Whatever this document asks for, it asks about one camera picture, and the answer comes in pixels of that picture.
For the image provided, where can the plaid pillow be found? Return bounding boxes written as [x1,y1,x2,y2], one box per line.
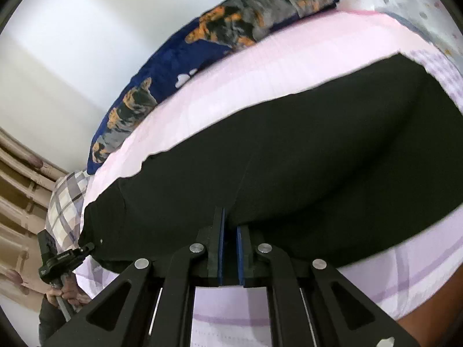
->
[45,171,91,250]

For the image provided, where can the person's left forearm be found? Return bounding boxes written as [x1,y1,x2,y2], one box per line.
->
[38,294,70,346]

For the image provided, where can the person's left hand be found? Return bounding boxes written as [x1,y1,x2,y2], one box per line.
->
[45,273,91,309]

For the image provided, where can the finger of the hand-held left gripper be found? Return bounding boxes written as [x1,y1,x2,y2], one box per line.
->
[76,243,95,260]

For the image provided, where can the black pants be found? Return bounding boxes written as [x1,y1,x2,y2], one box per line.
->
[78,52,463,273]

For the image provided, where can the white dotted cloth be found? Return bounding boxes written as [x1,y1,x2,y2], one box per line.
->
[374,0,463,56]

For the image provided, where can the brown bed frame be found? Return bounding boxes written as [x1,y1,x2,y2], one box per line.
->
[396,282,463,347]

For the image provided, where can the beige curtain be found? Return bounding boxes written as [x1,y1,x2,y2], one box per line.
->
[0,126,69,297]

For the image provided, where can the pink checkered bed sheet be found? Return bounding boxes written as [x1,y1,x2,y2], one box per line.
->
[74,9,463,347]

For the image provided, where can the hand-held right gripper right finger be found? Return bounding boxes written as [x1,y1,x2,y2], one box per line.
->
[237,225,421,347]

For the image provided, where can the blue printed blanket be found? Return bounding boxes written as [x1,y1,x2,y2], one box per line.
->
[86,0,347,175]

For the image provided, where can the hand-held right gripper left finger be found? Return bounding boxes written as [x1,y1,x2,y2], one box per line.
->
[45,207,227,347]

